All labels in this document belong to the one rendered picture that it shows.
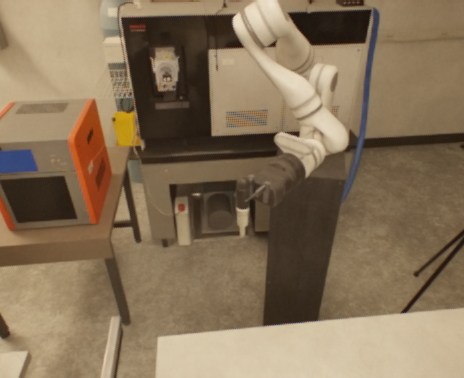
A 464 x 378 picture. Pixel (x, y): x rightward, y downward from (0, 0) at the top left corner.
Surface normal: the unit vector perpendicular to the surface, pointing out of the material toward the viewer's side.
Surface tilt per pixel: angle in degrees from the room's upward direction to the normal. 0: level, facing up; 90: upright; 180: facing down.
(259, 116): 90
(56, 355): 0
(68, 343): 0
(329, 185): 90
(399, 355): 0
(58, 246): 90
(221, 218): 90
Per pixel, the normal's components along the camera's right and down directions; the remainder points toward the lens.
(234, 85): 0.11, 0.58
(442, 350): 0.00, -0.82
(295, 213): -0.21, 0.57
